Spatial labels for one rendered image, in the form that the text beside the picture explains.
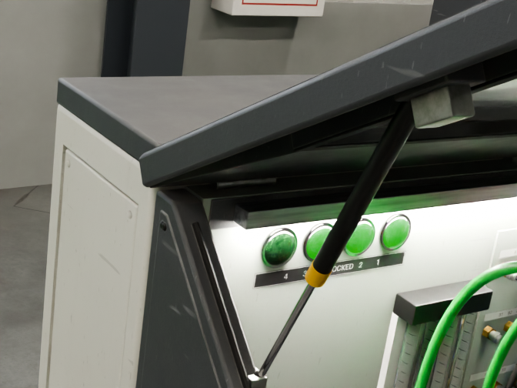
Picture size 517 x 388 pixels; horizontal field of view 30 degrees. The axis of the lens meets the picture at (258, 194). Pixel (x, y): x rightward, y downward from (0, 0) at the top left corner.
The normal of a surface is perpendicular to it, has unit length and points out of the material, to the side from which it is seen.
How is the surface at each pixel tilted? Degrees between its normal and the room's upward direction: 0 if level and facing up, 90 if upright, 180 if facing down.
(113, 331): 90
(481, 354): 90
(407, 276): 90
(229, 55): 90
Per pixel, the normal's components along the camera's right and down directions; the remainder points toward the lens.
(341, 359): 0.55, 0.35
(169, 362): -0.83, 0.08
